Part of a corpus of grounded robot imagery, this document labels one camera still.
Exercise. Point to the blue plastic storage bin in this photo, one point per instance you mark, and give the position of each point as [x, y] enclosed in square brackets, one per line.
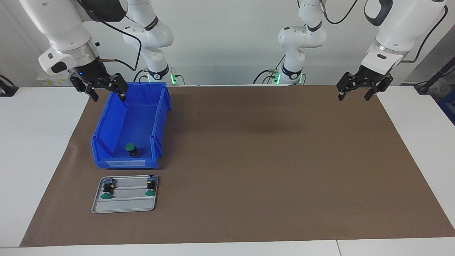
[117, 124]

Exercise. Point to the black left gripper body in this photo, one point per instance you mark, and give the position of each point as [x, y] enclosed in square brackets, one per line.
[369, 75]

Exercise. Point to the blue crate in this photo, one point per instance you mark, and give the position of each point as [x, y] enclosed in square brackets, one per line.
[449, 105]

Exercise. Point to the black table clamp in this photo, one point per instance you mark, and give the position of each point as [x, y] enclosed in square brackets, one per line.
[7, 90]

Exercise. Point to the white power strip box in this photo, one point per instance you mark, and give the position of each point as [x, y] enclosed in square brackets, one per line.
[53, 82]

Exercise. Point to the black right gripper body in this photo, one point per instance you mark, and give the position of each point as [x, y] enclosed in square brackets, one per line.
[87, 70]

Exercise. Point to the black stand with pole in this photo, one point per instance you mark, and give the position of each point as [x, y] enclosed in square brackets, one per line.
[423, 89]

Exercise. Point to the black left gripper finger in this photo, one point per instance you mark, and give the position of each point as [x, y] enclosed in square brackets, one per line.
[344, 81]
[381, 84]

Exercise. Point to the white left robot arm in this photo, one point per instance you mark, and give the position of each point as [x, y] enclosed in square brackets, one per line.
[408, 21]

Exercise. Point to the green push button switch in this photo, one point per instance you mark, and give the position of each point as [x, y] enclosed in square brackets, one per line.
[151, 186]
[106, 190]
[130, 146]

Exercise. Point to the brown table mat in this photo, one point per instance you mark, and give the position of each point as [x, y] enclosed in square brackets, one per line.
[249, 195]

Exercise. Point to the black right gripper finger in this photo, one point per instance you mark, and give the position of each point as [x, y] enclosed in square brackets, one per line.
[116, 83]
[83, 86]

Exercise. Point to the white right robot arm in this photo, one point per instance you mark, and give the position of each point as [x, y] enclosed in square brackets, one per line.
[60, 28]

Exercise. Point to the grey metal tray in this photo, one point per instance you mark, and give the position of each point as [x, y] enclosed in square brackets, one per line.
[124, 204]

